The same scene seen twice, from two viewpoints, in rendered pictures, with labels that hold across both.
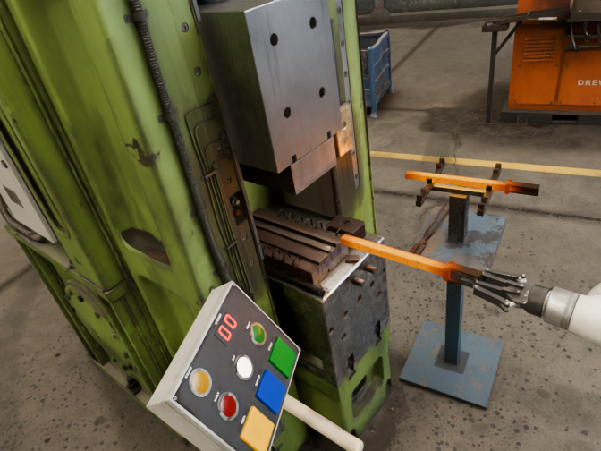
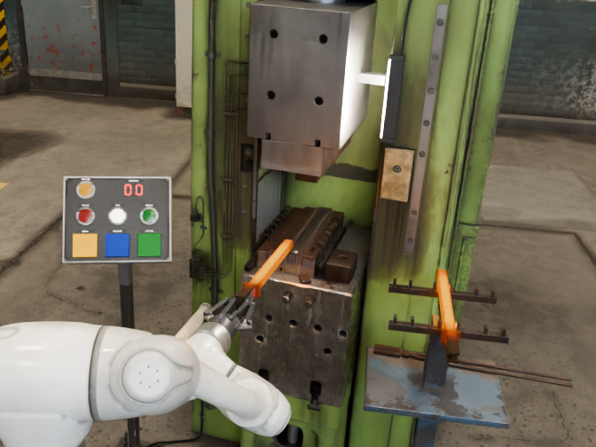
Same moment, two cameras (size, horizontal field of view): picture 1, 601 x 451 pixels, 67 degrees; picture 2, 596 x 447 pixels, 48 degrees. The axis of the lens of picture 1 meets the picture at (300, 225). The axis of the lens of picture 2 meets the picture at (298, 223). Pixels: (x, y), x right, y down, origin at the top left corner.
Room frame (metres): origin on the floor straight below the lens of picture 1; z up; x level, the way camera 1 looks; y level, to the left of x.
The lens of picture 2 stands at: (0.22, -1.81, 1.96)
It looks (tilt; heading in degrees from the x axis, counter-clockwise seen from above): 23 degrees down; 60
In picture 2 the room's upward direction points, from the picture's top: 4 degrees clockwise
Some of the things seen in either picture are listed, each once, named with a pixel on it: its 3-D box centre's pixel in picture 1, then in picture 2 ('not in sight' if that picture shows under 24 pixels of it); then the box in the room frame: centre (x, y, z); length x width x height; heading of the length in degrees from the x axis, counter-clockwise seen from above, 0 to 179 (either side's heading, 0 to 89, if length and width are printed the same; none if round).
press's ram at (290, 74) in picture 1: (255, 70); (327, 68); (1.36, 0.04, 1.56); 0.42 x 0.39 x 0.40; 45
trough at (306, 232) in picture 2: (285, 231); (310, 229); (1.35, 0.05, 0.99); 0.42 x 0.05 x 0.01; 45
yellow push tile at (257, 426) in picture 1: (256, 430); (85, 246); (0.59, 0.18, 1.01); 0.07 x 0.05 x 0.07; 160
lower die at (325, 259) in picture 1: (283, 242); (302, 237); (1.33, 0.07, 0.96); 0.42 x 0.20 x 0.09; 45
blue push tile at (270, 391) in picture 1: (269, 391); (117, 245); (0.69, 0.15, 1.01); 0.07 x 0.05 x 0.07; 160
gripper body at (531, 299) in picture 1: (526, 296); (223, 326); (0.77, -0.51, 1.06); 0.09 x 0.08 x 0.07; 45
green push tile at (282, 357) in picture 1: (281, 357); (149, 245); (0.78, 0.11, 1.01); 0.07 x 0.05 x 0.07; 160
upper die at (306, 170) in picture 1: (263, 153); (309, 140); (1.33, 0.07, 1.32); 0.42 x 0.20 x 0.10; 45
